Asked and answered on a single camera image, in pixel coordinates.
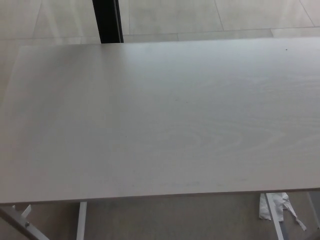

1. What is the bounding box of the white slanted table leg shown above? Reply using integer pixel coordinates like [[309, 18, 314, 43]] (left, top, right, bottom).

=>
[[265, 192, 285, 240]]

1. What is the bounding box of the crumpled white paper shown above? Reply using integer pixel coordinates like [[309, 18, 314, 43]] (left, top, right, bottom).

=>
[[258, 192, 307, 231]]

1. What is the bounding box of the black vertical post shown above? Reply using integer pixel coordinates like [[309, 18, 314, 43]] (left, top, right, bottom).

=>
[[92, 0, 125, 44]]

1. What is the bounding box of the white upright table leg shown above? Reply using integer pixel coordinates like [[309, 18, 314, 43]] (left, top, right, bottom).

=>
[[76, 201, 88, 240]]

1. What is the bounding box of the thin grey table leg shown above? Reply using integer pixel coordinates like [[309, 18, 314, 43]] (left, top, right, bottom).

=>
[[306, 191, 320, 213]]

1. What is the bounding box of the grey diagonal bar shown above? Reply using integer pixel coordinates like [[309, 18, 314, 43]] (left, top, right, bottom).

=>
[[0, 207, 35, 240]]

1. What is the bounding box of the white table frame bracket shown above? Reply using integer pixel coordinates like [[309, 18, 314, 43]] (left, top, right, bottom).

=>
[[12, 204, 50, 240]]

